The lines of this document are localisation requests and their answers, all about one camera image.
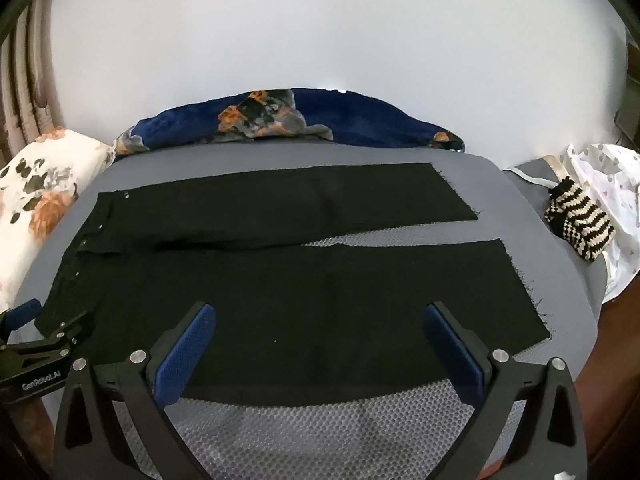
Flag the brown wooden bed frame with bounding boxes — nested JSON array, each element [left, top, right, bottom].
[[575, 292, 640, 476]]

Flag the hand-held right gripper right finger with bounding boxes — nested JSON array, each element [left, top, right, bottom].
[[422, 301, 588, 480]]

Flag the white dotted cloth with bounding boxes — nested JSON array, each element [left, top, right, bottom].
[[560, 142, 640, 303]]

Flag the pink curtain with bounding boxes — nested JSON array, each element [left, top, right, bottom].
[[0, 0, 68, 161]]

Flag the grey mattress with white piping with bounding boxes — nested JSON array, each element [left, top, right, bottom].
[[502, 156, 613, 301]]

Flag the black pants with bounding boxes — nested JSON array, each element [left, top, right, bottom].
[[34, 162, 551, 403]]

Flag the black cream striped knit cloth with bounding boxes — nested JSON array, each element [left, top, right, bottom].
[[544, 176, 617, 262]]

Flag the grey mesh mat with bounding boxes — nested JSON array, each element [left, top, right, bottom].
[[10, 140, 601, 480]]

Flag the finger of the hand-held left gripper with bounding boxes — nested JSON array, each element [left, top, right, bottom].
[[0, 311, 97, 362], [0, 298, 42, 334]]

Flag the blue floral blanket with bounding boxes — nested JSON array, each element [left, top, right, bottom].
[[112, 87, 466, 161]]

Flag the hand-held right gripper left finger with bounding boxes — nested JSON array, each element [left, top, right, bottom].
[[52, 301, 218, 480]]

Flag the white floral cloth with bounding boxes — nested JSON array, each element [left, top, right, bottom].
[[0, 129, 116, 311]]

